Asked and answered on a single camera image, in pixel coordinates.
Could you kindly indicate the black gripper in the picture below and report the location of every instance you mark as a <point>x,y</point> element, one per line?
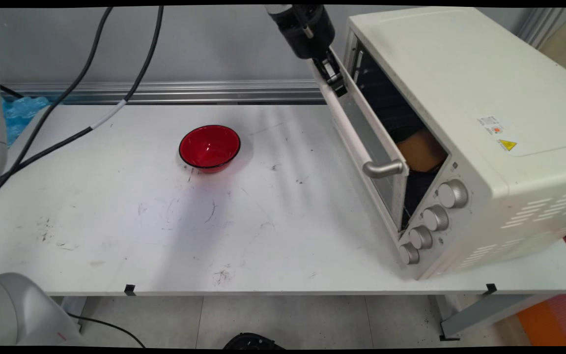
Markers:
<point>307,32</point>

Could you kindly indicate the yellow bread slice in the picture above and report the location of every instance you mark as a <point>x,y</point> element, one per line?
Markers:
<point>423,152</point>

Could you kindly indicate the cream toaster oven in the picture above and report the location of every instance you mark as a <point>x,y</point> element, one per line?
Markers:
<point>460,73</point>

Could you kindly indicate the red bowl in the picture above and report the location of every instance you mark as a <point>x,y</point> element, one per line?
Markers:
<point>209,146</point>

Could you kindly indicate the white orange label sticker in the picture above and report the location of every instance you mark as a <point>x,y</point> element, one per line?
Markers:
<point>490,125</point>

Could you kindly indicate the large silver oven knob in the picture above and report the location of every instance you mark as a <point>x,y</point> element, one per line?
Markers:
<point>453,193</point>

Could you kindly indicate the yellow warning sticker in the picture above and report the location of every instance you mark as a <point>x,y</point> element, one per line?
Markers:
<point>507,145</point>

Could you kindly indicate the black tape piece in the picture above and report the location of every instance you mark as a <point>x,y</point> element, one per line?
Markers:
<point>491,289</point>
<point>130,290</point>

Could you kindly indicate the black object on floor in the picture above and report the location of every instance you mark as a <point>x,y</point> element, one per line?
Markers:
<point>251,341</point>

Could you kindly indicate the grey table leg brace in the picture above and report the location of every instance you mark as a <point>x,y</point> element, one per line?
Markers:
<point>489,312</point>

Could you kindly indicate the blue plastic wrap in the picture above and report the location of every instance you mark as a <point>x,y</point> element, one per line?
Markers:
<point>22,115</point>

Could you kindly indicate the orange floor object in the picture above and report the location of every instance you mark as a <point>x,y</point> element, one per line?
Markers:
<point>541,324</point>

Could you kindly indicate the aluminium rail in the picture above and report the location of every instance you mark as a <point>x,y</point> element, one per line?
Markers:
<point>189,92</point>

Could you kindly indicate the aluminium profile post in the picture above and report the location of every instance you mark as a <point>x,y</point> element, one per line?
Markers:
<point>541,24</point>

